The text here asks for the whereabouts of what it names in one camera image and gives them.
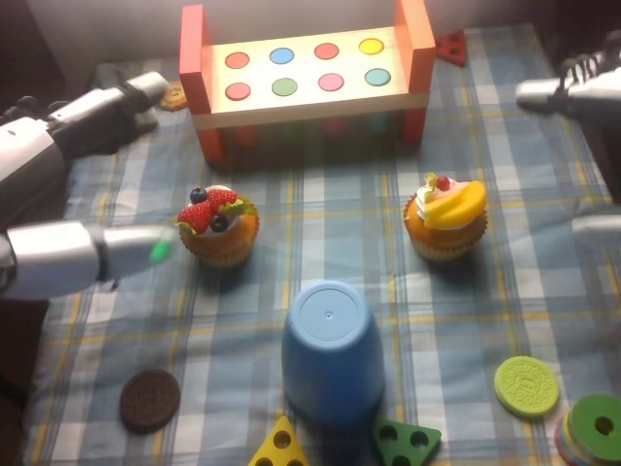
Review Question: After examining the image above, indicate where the tan round biscuit toy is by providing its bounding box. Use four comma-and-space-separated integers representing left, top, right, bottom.
159, 81, 188, 113

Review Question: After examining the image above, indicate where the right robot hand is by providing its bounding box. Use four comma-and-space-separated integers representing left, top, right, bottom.
514, 31, 621, 249

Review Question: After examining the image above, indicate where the yellow triangle block with holes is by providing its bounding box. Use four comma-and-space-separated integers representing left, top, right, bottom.
247, 416, 311, 466

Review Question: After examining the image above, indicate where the multicolour stacking rings pile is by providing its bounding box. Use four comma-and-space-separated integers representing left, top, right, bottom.
554, 412, 591, 466

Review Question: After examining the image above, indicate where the green stacking ring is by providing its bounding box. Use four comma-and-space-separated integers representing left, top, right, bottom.
567, 393, 621, 460

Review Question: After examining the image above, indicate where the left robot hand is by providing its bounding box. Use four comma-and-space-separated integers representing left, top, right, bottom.
0, 71, 179, 300

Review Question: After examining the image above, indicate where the green triangle block with holes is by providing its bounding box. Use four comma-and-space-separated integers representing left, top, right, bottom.
373, 419, 442, 466

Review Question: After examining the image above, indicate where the green sandwich cookie toy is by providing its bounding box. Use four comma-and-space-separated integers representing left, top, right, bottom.
493, 355, 561, 419

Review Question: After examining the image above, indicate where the wooden dotted toy box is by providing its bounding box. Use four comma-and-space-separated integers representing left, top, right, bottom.
178, 0, 437, 171

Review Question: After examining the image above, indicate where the blue plastic cup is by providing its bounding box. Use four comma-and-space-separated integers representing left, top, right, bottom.
280, 280, 387, 428

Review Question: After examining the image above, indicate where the strawberry cupcake toy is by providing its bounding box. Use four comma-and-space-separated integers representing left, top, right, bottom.
175, 183, 261, 269

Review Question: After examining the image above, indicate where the red triangle block with holes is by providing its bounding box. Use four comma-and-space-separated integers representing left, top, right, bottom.
434, 29, 468, 68

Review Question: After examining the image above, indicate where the blue plaid tablecloth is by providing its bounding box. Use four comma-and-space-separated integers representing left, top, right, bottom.
21, 23, 617, 466

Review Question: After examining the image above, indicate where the chocolate sandwich cookie toy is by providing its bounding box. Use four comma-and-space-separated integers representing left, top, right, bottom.
119, 368, 182, 435

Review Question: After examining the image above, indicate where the mango cupcake toy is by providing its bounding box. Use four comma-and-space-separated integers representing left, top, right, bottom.
402, 172, 489, 263

